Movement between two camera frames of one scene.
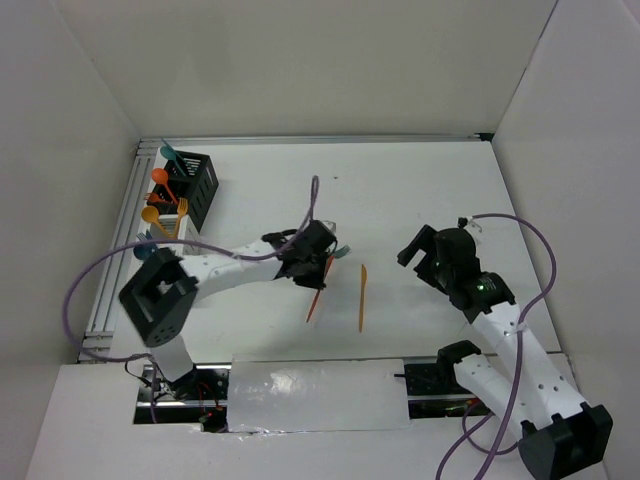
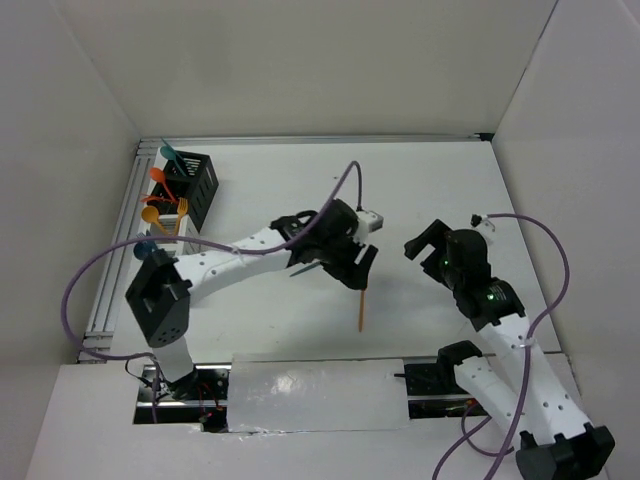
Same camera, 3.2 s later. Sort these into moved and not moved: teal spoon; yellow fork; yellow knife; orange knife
Moved: orange knife
Not moved: yellow knife; teal spoon; yellow fork
